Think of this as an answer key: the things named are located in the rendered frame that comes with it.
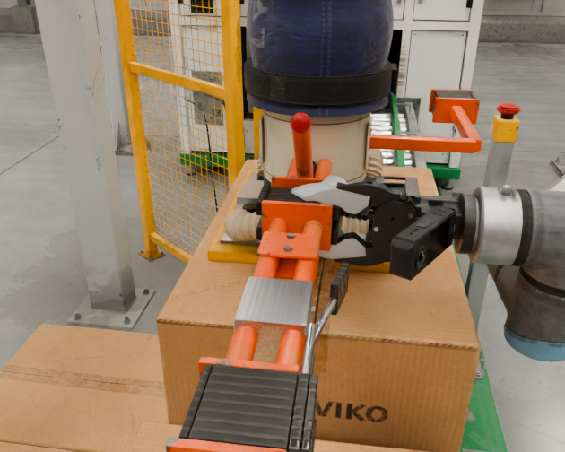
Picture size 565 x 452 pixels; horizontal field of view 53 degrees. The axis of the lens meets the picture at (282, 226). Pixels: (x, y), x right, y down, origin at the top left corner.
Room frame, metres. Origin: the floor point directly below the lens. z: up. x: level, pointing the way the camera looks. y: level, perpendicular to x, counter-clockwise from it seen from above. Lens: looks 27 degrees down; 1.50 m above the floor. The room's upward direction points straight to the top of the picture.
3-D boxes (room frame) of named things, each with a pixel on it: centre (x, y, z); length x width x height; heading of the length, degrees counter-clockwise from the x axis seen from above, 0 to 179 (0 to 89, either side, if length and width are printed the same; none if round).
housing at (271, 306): (0.41, 0.01, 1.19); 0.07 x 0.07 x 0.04; 83
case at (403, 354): (0.85, -0.08, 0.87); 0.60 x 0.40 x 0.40; 172
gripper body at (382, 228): (0.61, -0.16, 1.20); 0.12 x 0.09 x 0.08; 82
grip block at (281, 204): (0.62, -0.02, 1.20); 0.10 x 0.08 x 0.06; 83
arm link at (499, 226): (0.59, -0.24, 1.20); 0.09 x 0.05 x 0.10; 172
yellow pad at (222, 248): (0.88, 0.04, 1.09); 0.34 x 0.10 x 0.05; 173
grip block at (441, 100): (1.14, -0.35, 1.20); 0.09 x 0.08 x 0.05; 83
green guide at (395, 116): (2.70, -0.62, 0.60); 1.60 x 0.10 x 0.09; 172
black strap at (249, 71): (0.87, -0.06, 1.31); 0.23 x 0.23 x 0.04
